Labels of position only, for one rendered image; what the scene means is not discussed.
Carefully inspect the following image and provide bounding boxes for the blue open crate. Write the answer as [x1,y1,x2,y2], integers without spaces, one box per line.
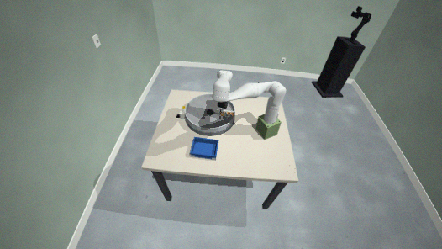
[190,137,218,160]

